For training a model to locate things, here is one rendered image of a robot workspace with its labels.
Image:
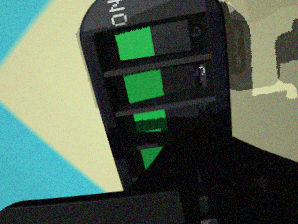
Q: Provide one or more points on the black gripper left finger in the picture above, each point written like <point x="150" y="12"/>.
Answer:
<point x="166" y="193"/>

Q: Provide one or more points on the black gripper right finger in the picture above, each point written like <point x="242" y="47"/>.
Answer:
<point x="245" y="184"/>

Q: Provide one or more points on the dark grey controller unit with green rocker switches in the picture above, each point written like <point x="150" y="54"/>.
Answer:
<point x="154" y="64"/>

